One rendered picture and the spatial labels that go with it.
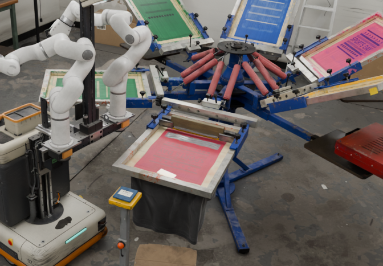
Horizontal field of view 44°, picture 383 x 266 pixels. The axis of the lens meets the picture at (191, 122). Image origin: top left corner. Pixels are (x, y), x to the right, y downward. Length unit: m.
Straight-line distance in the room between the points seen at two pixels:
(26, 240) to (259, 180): 2.16
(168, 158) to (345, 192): 2.20
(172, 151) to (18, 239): 1.17
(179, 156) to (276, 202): 1.58
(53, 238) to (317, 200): 2.29
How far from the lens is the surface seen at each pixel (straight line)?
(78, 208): 3.53
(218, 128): 2.98
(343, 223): 4.20
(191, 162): 2.79
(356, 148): 2.96
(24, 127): 3.16
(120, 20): 2.54
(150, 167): 2.73
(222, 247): 3.68
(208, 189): 2.53
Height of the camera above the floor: 2.47
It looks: 28 degrees down
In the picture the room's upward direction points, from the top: 5 degrees clockwise
